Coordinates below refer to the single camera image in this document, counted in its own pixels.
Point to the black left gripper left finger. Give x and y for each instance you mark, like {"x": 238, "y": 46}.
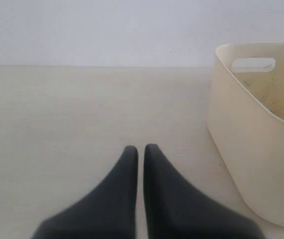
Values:
{"x": 107, "y": 212}

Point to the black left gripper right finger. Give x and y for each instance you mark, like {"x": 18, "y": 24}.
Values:
{"x": 175, "y": 209}

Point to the cream plastic bin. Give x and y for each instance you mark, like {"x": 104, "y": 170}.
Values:
{"x": 246, "y": 122}

